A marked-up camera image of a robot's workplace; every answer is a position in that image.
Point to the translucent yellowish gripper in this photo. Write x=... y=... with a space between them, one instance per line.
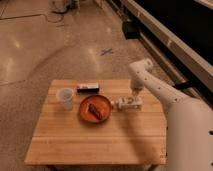
x=135 y=93

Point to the white bottle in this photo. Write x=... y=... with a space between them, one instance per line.
x=127 y=103

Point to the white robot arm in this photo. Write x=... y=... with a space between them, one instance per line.
x=189 y=136

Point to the orange round plate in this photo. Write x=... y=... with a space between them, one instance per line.
x=102 y=103

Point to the dark rectangular box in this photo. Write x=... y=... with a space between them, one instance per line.
x=88 y=88

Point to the brown food piece on plate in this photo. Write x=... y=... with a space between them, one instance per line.
x=95 y=111

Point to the wooden table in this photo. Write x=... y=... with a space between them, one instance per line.
x=131 y=137

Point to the black box on floor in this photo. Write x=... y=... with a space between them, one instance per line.
x=130 y=30

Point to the translucent plastic cup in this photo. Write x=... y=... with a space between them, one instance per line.
x=65 y=97

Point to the long beige counter rail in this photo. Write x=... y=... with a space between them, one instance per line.
x=184 y=27

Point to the grey object with cable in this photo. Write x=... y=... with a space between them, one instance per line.
x=61 y=6

